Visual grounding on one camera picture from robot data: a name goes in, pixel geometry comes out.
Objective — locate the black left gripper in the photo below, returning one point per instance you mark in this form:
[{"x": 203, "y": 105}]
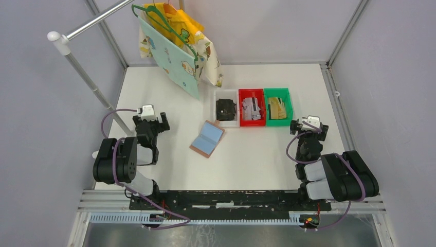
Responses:
[{"x": 162, "y": 126}]

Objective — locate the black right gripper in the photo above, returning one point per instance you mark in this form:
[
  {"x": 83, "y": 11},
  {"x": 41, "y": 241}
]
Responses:
[{"x": 295, "y": 126}]

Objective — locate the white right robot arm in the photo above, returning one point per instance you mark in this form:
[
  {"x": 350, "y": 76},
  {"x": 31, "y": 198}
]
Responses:
[{"x": 332, "y": 176}]

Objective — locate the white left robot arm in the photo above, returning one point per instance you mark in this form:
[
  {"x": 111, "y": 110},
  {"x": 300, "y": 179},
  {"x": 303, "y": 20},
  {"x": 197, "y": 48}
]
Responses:
[{"x": 116, "y": 161}]

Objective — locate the gold cards stack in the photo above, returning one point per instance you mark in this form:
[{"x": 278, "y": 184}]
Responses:
[{"x": 277, "y": 110}]

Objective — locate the white cards stack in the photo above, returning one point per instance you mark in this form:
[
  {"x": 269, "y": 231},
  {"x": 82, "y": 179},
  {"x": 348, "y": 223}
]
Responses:
[{"x": 251, "y": 109}]

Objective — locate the black cards stack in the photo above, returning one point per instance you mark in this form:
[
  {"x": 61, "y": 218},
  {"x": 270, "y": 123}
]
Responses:
[{"x": 225, "y": 110}]

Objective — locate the green plastic bin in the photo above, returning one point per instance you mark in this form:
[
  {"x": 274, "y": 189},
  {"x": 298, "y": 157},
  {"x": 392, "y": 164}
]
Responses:
[{"x": 285, "y": 95}]

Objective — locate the red plastic bin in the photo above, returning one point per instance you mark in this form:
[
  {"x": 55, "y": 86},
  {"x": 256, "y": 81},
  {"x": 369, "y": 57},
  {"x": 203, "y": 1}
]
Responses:
[{"x": 259, "y": 94}]

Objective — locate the light green cartoon garment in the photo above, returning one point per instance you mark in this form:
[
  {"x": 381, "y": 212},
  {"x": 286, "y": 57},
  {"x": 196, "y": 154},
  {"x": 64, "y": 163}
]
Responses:
[{"x": 179, "y": 66}]

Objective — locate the yellow patterned children shirt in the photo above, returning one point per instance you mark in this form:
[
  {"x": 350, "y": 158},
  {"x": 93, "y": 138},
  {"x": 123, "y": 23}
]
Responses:
[{"x": 191, "y": 39}]

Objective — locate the green clothes hanger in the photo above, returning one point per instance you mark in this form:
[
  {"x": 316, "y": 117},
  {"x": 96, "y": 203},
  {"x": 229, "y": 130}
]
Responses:
[{"x": 142, "y": 43}]

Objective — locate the silver clothes rack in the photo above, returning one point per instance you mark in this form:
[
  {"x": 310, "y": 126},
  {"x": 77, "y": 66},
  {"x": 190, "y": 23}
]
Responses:
[{"x": 61, "y": 42}]

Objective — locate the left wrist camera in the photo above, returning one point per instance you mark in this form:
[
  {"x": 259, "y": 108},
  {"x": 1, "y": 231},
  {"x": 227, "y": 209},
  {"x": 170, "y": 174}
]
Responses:
[{"x": 148, "y": 113}]

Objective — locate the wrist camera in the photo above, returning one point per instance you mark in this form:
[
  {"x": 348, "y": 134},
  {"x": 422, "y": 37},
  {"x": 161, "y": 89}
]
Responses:
[
  {"x": 148, "y": 113},
  {"x": 311, "y": 123}
]

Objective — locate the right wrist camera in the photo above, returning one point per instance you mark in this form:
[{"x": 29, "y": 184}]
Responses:
[{"x": 311, "y": 123}]

